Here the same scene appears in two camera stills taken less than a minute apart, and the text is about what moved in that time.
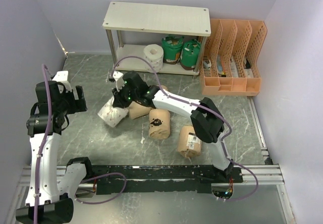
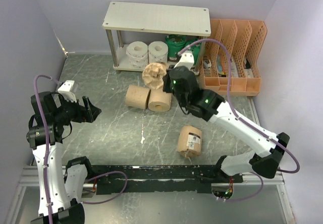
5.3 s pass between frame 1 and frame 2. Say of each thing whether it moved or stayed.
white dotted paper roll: moved
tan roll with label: stayed
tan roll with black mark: moved
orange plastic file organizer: stayed
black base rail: stayed
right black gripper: moved
